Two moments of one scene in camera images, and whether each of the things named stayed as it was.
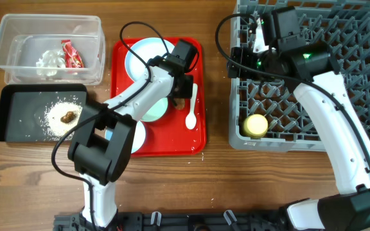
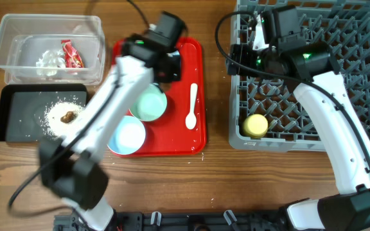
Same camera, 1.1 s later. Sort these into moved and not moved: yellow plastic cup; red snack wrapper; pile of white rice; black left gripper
Moved: black left gripper
Not moved: yellow plastic cup; red snack wrapper; pile of white rice
